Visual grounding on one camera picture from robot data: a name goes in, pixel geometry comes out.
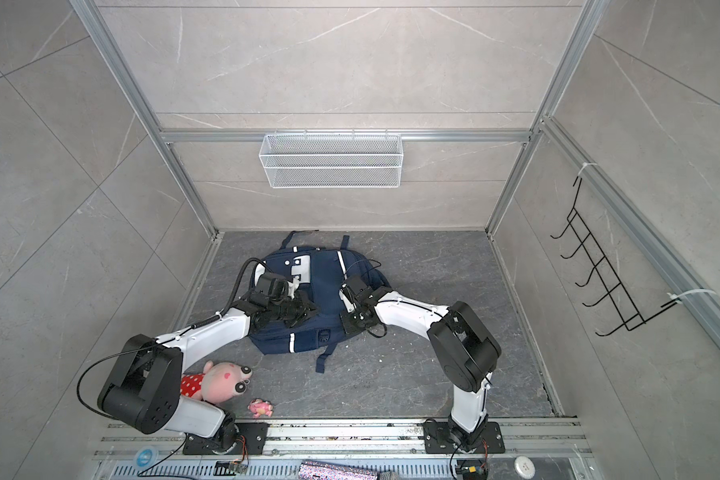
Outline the navy blue student backpack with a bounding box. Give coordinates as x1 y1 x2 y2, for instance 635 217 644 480
249 232 389 373

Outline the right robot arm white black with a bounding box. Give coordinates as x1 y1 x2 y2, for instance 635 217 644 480
339 276 502 452

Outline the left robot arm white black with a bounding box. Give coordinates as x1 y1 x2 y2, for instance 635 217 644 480
76 258 319 438

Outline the pink plush pig toy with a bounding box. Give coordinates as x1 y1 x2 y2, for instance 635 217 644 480
180 361 252 405

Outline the small pink toy figure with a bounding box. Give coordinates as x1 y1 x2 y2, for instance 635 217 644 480
248 399 274 418

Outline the glittery purple pouch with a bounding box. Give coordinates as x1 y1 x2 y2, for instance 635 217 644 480
297 460 379 480

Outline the white round button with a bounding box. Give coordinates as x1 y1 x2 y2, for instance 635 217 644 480
514 456 536 480

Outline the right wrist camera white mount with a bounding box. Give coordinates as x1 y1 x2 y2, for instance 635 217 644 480
339 290 355 313

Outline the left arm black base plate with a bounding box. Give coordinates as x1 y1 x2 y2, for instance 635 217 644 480
182 422 269 456

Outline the white wire mesh basket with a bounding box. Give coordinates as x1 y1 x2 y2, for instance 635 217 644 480
259 133 404 189

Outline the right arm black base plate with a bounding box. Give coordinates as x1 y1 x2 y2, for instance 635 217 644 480
421 419 506 455

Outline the black wire hook rack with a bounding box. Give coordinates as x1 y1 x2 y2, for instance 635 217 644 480
550 177 682 338

